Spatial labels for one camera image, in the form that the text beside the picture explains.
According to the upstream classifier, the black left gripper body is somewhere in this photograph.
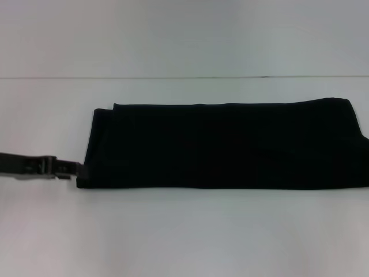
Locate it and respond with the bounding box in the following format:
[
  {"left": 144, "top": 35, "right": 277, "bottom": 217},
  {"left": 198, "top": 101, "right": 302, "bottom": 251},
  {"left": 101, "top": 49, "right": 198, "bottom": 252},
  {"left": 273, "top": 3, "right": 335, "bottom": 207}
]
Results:
[{"left": 0, "top": 152, "right": 58, "bottom": 177}]

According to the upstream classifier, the black t-shirt with FREE print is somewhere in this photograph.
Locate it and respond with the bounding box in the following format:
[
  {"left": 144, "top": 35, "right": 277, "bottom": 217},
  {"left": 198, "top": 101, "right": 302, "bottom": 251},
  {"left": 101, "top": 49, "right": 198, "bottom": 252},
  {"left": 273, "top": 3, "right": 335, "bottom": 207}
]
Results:
[{"left": 75, "top": 98, "right": 369, "bottom": 191}]

